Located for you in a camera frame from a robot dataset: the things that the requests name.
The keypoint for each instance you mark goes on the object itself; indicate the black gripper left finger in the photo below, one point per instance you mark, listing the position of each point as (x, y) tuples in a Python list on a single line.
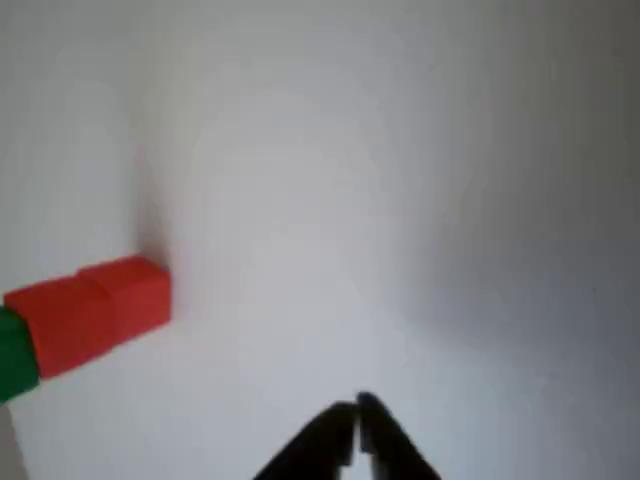
[(315, 445)]

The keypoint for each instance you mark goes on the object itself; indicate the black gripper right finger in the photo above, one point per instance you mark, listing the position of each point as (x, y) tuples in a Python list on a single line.
[(387, 445)]

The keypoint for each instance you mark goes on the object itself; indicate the green block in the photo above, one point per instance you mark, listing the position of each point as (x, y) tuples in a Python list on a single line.
[(17, 355)]

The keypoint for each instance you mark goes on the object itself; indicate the red block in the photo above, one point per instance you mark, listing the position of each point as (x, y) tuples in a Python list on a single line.
[(140, 300), (65, 330)]

